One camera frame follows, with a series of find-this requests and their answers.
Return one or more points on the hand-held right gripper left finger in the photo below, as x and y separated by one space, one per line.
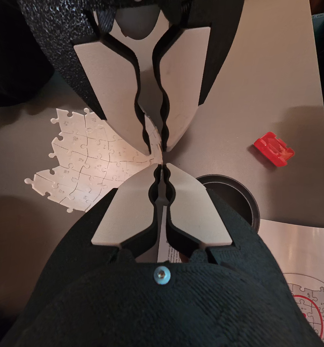
129 217

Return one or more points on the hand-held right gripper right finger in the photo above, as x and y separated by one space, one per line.
200 217

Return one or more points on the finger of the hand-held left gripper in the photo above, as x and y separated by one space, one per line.
110 81
186 76

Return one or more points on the partly built puzzle ball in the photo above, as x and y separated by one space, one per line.
91 157

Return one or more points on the black round ball stand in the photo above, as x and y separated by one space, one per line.
237 198

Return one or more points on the puzzle instruction leaflet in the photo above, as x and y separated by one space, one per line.
300 244

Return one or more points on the person's black clothing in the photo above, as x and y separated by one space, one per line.
13 54

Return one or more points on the red plastic case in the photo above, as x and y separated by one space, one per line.
274 149

